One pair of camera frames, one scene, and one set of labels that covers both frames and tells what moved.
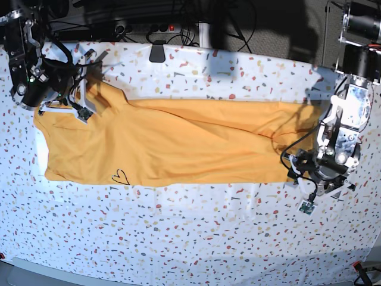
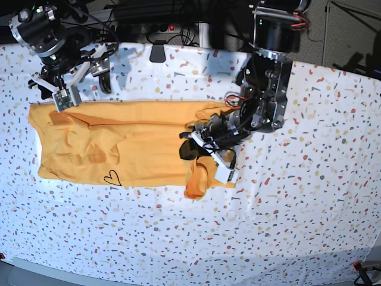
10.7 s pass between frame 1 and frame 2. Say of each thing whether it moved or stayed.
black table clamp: stayed
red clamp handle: stayed
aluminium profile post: stayed
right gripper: moved
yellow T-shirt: moved
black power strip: stayed
